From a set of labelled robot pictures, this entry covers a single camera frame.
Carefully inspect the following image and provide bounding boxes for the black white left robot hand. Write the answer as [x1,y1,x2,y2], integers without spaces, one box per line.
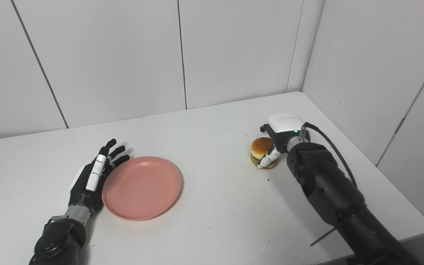
[68,138,131,210]

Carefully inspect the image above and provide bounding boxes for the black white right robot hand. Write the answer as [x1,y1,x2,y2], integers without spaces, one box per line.
[258,113,310,169]

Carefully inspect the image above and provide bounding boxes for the toy hamburger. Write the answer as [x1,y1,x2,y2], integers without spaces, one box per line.
[250,137,281,170]

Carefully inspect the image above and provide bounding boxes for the pink round plate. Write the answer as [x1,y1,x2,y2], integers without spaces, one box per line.
[102,156,182,221]

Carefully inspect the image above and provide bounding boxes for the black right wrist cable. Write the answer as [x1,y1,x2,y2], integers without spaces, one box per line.
[300,122,358,188]

